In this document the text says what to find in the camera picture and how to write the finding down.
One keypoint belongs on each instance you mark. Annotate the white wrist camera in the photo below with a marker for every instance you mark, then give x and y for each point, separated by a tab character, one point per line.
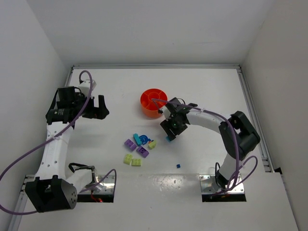
85	87
165	112

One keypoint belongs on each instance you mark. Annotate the light green rounded lego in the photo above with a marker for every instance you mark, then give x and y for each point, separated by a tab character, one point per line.
136	162

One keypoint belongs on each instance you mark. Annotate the teal long lego brick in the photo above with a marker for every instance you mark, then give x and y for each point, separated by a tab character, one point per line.
137	139

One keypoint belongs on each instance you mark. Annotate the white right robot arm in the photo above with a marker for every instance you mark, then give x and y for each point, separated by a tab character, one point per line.
238	135

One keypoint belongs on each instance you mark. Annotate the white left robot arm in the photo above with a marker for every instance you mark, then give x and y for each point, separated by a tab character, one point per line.
51	190

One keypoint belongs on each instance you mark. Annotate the purple rounded lego brick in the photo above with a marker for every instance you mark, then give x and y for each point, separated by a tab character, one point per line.
130	145

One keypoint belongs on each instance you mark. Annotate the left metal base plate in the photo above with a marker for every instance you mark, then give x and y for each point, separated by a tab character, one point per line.
100	186

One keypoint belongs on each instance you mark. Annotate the light green square lego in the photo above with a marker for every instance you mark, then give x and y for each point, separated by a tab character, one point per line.
128	159

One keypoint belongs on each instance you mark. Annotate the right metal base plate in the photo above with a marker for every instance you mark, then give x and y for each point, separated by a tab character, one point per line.
209	186

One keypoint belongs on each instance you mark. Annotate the orange round divided container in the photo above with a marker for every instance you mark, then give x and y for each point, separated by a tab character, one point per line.
151	101

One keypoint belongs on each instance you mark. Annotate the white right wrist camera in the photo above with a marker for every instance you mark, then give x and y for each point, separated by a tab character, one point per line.
165	112

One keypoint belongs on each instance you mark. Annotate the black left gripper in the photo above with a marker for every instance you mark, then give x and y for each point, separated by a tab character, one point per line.
94	109

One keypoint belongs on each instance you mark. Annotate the metal base plate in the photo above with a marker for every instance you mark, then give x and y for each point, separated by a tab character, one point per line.
209	186
100	186

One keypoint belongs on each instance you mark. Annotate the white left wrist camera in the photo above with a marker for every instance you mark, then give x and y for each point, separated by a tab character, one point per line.
85	87

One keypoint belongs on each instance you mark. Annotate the blue arch lego piece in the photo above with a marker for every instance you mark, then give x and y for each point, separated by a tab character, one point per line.
144	139

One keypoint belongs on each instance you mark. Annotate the green sloped lego brick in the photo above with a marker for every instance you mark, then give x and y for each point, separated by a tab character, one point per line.
152	145

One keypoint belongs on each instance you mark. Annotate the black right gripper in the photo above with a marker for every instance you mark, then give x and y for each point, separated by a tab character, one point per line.
171	130

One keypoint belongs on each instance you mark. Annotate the purple square lego brick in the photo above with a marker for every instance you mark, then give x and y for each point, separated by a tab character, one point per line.
142	151

